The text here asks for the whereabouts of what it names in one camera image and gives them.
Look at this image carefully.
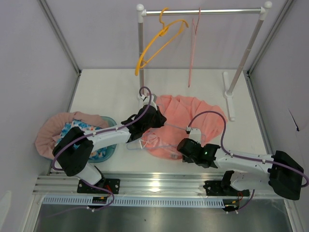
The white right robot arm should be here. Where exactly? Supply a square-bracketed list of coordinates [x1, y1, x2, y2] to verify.
[177, 138, 304, 201]

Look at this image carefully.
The pink wire hanger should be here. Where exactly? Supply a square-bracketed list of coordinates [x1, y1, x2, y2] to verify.
[188, 8, 201, 87]

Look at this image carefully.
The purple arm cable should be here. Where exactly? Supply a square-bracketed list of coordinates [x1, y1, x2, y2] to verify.
[52, 86, 157, 171]
[187, 110, 309, 187]

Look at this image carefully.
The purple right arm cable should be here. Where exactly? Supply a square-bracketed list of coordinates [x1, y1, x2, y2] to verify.
[187, 110, 309, 187]

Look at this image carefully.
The blue wire hanger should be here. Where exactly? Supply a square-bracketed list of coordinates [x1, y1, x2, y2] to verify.
[126, 123, 206, 151]

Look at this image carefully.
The aluminium mounting rail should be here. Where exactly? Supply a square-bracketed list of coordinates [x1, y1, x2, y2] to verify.
[32, 172, 223, 197]

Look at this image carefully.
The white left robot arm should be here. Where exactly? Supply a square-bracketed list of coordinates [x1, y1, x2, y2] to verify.
[52, 105, 167, 193]

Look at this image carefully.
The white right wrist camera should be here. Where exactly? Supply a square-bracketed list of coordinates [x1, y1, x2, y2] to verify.
[186, 127, 202, 144]

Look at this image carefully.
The teal plastic basket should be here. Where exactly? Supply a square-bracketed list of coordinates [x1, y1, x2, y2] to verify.
[89, 116, 118, 163]

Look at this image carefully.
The dusty pink pleated garment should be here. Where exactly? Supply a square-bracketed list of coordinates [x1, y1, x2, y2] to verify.
[34, 111, 109, 160]

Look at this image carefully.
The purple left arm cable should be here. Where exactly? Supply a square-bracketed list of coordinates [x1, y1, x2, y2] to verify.
[52, 86, 157, 171]

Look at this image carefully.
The blue floral garment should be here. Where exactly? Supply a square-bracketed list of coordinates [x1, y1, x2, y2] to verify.
[55, 119, 110, 162]

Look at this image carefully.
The salmon pink skirt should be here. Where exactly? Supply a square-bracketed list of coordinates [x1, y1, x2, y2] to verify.
[147, 95, 227, 160]

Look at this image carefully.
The white slotted cable duct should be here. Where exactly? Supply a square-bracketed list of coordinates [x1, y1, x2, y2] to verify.
[42, 195, 225, 208]

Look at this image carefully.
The white and silver clothes rack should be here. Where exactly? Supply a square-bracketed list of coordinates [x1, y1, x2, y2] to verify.
[135, 1, 272, 121]

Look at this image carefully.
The orange plastic hanger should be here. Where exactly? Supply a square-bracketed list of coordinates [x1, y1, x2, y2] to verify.
[134, 7, 190, 77]

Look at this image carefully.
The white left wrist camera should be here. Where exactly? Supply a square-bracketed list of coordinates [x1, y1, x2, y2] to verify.
[138, 94, 157, 109]

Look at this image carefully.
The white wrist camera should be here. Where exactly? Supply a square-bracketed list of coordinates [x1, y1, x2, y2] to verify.
[138, 94, 157, 109]
[186, 127, 202, 144]

